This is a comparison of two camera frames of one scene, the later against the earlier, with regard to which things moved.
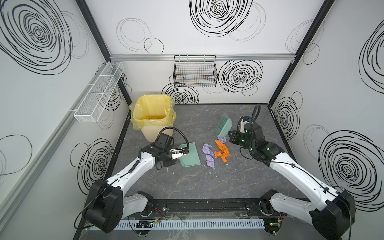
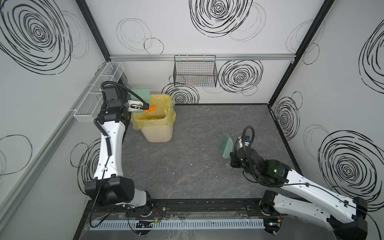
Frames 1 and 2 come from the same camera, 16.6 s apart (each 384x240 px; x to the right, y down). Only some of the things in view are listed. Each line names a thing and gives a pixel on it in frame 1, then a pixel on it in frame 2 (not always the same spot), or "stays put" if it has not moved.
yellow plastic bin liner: [151, 110] stays put
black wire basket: [197, 71] stays put
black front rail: [206, 207] stays put
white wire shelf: [90, 108] stays put
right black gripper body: [235, 137] to [235, 159]
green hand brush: [224, 126] to [226, 145]
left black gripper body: [167, 156] to [126, 98]
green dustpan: [192, 158] to [144, 93]
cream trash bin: [151, 132] stays put
